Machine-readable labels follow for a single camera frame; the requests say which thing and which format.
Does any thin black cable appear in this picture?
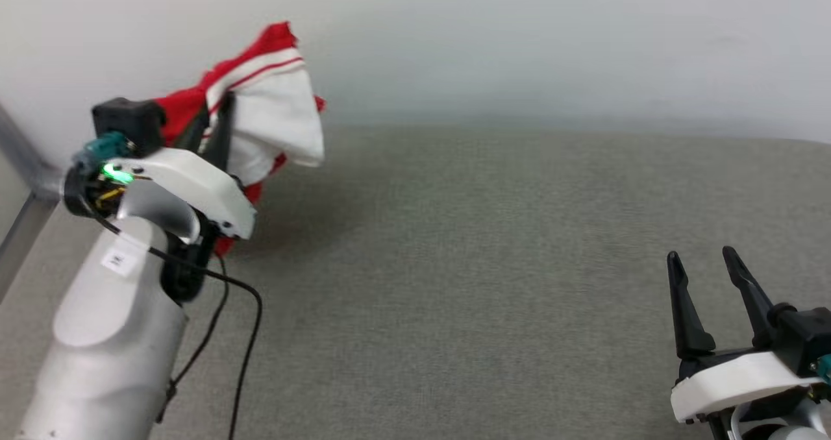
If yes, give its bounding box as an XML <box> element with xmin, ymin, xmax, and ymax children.
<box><xmin>96</xmin><ymin>216</ymin><xmax>263</xmax><ymax>440</ymax></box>
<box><xmin>155</xmin><ymin>256</ymin><xmax>230</xmax><ymax>424</ymax></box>

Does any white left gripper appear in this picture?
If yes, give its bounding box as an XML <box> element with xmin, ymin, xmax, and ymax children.
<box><xmin>63</xmin><ymin>92</ymin><xmax>257</xmax><ymax>302</ymax></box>

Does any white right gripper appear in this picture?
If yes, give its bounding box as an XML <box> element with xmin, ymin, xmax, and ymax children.
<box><xmin>666</xmin><ymin>245</ymin><xmax>826</xmax><ymax>440</ymax></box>

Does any grey metal frame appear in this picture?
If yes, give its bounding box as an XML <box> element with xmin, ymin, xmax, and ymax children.
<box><xmin>0</xmin><ymin>103</ymin><xmax>66</xmax><ymax>301</ymax></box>

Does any red white basketball jersey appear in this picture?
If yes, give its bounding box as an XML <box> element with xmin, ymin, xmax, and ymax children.
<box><xmin>153</xmin><ymin>21</ymin><xmax>327</xmax><ymax>258</ymax></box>

